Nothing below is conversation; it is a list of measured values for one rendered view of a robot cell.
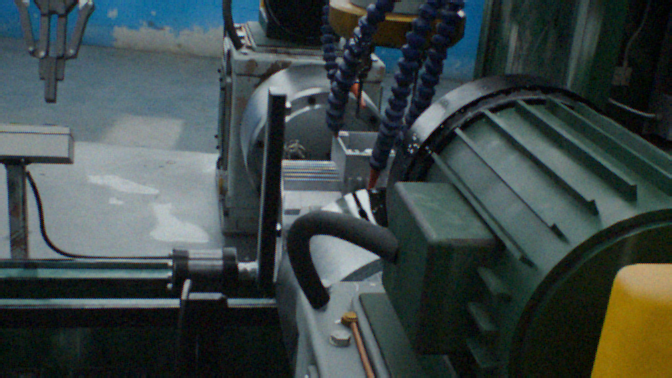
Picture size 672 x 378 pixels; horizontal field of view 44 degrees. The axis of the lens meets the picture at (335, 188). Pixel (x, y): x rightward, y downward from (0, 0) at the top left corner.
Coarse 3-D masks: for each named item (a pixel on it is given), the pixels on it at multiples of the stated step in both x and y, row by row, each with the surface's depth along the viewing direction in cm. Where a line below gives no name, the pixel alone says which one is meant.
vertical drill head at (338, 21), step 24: (336, 0) 109; (360, 0) 105; (408, 0) 102; (336, 24) 106; (384, 24) 101; (408, 24) 101; (432, 24) 102; (456, 24) 104; (360, 72) 107; (360, 96) 109
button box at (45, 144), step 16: (0, 128) 128; (16, 128) 128; (32, 128) 129; (48, 128) 129; (64, 128) 130; (0, 144) 127; (16, 144) 128; (32, 144) 128; (48, 144) 129; (64, 144) 129; (0, 160) 131; (32, 160) 131; (48, 160) 131; (64, 160) 131
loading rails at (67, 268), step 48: (0, 288) 117; (48, 288) 119; (96, 288) 120; (144, 288) 121; (240, 288) 124; (0, 336) 109; (48, 336) 110; (96, 336) 111; (144, 336) 113; (240, 336) 115
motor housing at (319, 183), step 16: (288, 176) 112; (304, 176) 113; (320, 176) 113; (336, 176) 114; (288, 192) 112; (304, 192) 112; (320, 192) 113; (336, 192) 113; (304, 208) 111; (288, 224) 110
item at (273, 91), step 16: (272, 96) 95; (272, 112) 96; (288, 112) 97; (272, 128) 97; (272, 144) 97; (272, 160) 98; (272, 176) 99; (272, 192) 100; (272, 208) 100; (272, 224) 101; (272, 240) 102; (272, 256) 103; (272, 272) 104; (272, 288) 105
